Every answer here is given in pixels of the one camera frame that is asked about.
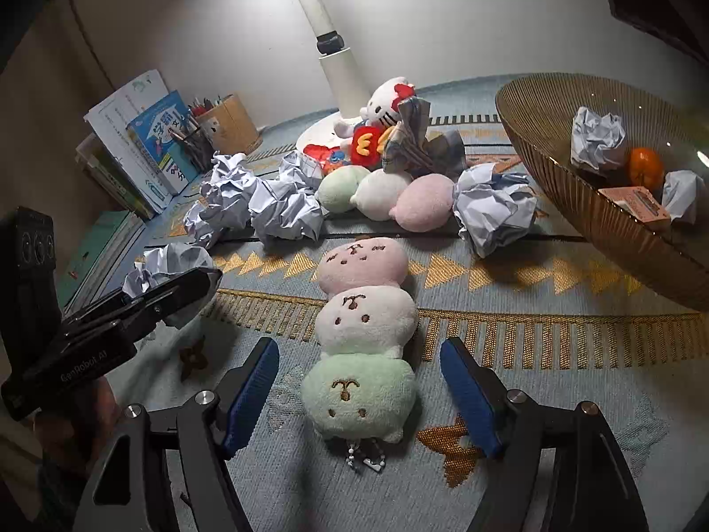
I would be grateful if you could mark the small pink orange box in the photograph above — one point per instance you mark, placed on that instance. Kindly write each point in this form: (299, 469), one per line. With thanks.
(634, 205)

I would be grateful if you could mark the person's left hand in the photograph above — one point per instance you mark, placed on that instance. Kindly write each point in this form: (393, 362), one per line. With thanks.
(75, 421)

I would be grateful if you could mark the plain three-ball pastel plush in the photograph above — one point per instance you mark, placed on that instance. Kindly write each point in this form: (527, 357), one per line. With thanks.
(382, 194)

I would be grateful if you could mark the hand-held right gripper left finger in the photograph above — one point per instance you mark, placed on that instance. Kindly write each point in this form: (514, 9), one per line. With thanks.
(249, 393)

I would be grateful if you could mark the amber ribbed glass bowl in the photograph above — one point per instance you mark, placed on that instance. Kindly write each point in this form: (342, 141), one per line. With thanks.
(554, 122)

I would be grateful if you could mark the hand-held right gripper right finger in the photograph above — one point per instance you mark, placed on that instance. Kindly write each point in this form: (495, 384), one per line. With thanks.
(471, 399)

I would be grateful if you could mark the blue cover workbook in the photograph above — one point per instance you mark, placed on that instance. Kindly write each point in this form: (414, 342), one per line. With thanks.
(160, 138)

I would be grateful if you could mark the blue patterned woven mat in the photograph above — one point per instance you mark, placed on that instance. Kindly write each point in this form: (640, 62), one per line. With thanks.
(526, 299)

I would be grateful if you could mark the red snack packet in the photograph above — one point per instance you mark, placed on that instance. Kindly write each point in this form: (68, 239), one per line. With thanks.
(321, 155)

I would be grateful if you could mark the grey plaid fabric bow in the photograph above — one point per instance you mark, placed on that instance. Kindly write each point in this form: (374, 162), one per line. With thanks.
(412, 122)

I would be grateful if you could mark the row of upright books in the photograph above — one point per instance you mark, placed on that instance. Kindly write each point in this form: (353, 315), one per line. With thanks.
(105, 177)

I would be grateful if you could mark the cardboard pen holder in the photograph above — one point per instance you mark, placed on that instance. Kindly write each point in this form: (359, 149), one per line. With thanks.
(232, 122)

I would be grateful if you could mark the orange tangerine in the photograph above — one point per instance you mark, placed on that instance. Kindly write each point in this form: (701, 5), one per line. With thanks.
(645, 167)

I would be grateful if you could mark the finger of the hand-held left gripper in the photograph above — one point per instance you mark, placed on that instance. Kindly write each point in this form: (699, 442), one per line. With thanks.
(177, 293)

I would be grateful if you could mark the bunch of pens wooden holder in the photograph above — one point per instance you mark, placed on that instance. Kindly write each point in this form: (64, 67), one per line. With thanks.
(205, 105)

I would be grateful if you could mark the stack of books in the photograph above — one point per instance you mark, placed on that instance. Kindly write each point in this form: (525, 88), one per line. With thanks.
(119, 105)

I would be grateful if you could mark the three-ball pastel plush with faces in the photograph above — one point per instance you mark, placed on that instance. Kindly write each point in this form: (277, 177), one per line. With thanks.
(360, 316)

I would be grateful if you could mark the black mesh pen holder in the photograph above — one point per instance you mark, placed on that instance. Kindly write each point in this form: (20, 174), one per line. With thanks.
(194, 149)

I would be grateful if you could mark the white desk lamp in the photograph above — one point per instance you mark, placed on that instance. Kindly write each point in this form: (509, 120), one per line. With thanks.
(343, 77)

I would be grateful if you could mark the white cat plush red box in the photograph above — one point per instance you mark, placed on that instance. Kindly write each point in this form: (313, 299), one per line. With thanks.
(382, 105)

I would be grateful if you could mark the bunch of pens mesh holder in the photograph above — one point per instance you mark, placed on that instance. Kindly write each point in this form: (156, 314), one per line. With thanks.
(180, 128)

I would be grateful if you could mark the teal flat book stack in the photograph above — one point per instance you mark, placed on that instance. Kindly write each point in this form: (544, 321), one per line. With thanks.
(94, 249)

